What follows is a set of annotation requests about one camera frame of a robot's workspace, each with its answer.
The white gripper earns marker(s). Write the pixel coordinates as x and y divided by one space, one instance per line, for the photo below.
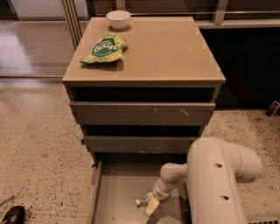
160 192

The clear plastic bottle white label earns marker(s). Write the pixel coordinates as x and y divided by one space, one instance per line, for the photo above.
144 200

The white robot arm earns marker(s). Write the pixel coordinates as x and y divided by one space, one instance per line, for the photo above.
213 169

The bottom grey open drawer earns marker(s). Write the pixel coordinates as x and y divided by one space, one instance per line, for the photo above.
121 180

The middle grey drawer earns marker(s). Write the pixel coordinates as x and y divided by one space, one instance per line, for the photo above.
138 144

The top grey drawer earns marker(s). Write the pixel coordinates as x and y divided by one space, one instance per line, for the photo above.
142 113

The grey drawer cabinet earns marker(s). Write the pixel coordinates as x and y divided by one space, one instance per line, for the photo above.
167 60

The metal floor vent grille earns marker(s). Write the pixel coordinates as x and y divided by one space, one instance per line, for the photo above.
263 220

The black shoe-like object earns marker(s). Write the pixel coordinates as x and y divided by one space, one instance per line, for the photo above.
16 215

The grey rod on floor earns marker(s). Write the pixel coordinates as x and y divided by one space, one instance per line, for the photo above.
6 200

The small dark floor object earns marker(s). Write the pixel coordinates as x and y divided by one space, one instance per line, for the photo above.
273 108

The green snack bag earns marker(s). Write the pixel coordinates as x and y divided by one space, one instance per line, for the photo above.
108 49

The white ceramic bowl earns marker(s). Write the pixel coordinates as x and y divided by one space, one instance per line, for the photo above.
118 19

